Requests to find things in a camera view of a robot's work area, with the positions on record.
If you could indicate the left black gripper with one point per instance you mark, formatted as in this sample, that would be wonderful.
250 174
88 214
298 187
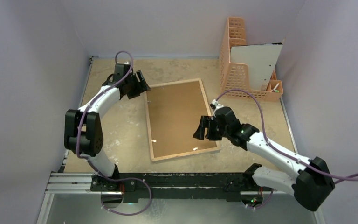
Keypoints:
141 87

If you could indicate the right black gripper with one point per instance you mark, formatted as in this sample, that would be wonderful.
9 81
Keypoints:
209 129

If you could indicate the white wooden picture frame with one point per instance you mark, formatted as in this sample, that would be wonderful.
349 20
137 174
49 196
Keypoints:
182 156

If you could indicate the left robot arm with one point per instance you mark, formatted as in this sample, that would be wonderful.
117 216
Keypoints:
83 133

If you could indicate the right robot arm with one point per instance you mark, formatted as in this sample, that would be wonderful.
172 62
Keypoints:
307 180

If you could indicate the orange plastic file organizer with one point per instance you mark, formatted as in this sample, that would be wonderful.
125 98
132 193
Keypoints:
235 75

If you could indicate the white board sheet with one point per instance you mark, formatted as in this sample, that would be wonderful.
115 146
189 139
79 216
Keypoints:
260 59

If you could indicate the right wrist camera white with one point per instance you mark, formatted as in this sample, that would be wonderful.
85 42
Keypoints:
215 105

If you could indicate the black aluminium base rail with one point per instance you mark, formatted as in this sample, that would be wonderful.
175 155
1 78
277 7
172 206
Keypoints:
134 186

